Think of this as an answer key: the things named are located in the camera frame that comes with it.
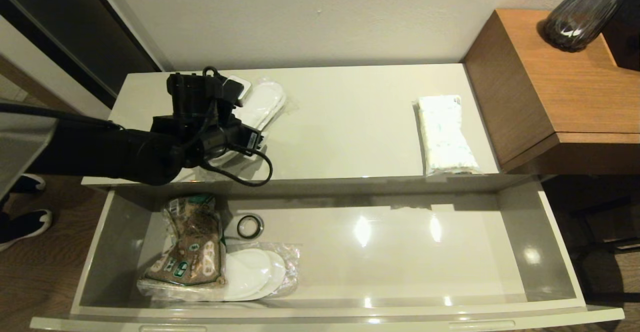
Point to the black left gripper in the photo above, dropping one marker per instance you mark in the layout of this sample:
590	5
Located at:
245	142

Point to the packaged white slippers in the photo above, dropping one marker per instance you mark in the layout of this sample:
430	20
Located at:
255	272
265	102

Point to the blue patterned tissue pack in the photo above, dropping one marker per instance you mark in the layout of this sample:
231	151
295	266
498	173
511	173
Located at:
445	137

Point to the white cabinet drawer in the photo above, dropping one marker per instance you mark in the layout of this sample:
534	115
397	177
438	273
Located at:
450	252

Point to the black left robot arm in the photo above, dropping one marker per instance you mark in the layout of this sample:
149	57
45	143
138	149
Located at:
100	152

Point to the black tape roll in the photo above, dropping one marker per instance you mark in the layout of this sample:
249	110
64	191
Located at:
240	227

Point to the white glossy cabinet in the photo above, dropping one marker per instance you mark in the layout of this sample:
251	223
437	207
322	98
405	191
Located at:
360	132

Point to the brown snack bag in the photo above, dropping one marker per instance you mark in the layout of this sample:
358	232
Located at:
192	247

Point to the black white-soled shoe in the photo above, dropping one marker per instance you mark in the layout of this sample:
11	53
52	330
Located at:
27	224
30	184

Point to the dark door panel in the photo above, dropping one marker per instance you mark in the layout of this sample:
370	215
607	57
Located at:
60	17

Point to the black trouser leg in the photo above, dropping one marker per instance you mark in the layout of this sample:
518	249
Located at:
5	227

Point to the brown wooden side table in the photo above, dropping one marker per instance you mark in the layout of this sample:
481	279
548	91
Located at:
550	72

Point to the dark ribbed glass vase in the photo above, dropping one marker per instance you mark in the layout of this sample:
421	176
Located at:
575	22

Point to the black box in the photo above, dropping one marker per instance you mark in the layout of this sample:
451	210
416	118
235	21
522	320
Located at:
627	42

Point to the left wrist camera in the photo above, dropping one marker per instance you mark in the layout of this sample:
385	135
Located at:
237	89

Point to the grey wood-trimmed door frame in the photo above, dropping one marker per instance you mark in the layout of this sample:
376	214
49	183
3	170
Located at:
30	59

